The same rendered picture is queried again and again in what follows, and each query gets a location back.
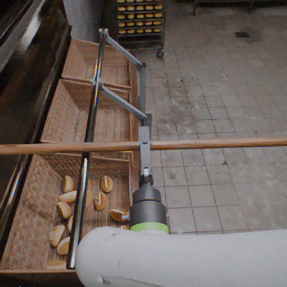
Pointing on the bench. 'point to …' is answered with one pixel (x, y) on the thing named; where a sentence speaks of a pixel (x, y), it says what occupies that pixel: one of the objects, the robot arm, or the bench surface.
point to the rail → (14, 21)
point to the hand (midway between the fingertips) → (143, 145)
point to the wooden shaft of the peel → (139, 147)
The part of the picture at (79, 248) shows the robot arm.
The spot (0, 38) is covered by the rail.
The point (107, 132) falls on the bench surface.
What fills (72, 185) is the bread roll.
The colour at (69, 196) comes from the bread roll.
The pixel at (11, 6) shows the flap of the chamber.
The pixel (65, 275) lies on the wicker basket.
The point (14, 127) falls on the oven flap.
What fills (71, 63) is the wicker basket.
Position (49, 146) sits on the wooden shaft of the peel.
